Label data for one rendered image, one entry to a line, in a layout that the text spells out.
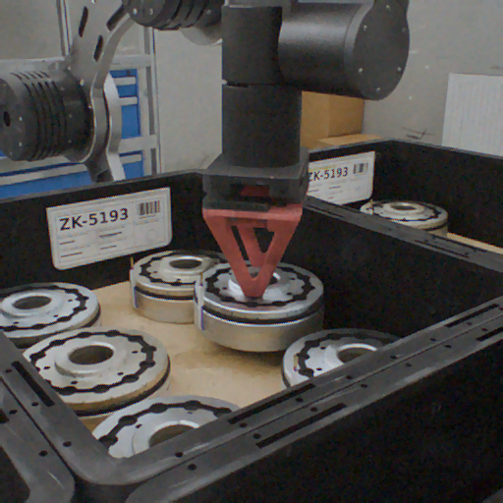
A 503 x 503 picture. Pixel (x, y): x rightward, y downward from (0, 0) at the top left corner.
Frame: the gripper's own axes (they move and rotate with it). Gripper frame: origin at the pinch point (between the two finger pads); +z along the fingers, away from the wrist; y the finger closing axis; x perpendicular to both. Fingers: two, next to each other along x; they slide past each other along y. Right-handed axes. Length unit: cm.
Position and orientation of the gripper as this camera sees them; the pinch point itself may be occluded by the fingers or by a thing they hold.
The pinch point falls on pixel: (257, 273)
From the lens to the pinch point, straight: 50.3
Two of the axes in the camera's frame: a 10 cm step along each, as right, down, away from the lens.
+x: -9.9, -0.7, 1.4
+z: -0.2, 9.3, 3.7
